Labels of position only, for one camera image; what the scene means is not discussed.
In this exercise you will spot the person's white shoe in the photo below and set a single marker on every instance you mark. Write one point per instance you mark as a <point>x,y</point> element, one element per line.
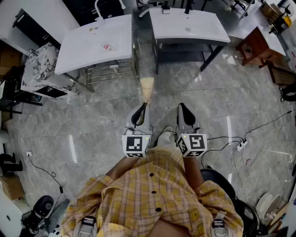
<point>165,137</point>

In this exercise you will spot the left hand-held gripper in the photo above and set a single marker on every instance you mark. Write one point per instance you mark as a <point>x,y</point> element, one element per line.
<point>134,143</point>

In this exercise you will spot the white round fan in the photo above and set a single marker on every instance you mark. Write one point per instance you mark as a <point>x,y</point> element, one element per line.
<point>268,207</point>

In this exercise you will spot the person's left forearm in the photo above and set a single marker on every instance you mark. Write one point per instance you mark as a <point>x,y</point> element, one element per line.
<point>120,167</point>

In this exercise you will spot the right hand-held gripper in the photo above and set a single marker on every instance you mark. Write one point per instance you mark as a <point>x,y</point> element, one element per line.
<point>196,142</point>

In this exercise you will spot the person's right forearm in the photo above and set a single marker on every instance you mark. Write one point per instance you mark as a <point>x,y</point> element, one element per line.
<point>193,173</point>

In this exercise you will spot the clear plastic bottle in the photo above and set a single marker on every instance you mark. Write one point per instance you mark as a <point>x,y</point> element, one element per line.
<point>108,47</point>

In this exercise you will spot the black faucet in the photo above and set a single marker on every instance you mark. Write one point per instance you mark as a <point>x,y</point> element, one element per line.
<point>188,7</point>

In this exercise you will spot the white sink with black faucet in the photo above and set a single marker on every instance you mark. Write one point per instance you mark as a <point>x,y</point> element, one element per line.
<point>185,23</point>

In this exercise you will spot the black soap dispenser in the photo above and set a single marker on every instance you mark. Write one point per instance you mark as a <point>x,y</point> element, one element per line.
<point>165,8</point>

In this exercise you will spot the marble pattern cabinet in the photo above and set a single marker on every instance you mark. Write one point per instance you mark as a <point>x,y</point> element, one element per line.
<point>41,67</point>

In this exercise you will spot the yellow plaid shirt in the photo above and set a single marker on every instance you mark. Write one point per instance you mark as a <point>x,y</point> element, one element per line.
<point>143,196</point>

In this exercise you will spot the cardboard box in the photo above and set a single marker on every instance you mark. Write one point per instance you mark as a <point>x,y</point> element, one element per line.
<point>11,187</point>

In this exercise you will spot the black camera device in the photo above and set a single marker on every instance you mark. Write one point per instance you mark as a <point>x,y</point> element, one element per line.
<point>44,206</point>

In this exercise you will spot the black machine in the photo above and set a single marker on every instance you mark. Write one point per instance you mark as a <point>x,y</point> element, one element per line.
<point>92,9</point>

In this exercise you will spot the metal rack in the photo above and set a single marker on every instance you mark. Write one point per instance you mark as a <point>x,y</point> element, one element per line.
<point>108,74</point>

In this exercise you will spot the white floor socket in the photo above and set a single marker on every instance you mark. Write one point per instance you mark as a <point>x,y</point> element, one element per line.
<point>28,153</point>

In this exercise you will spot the brown wooden cabinet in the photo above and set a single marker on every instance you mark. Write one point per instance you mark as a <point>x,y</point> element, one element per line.
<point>254,49</point>

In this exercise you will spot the white power strip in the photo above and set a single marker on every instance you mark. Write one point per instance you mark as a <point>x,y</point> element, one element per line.
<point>241,145</point>

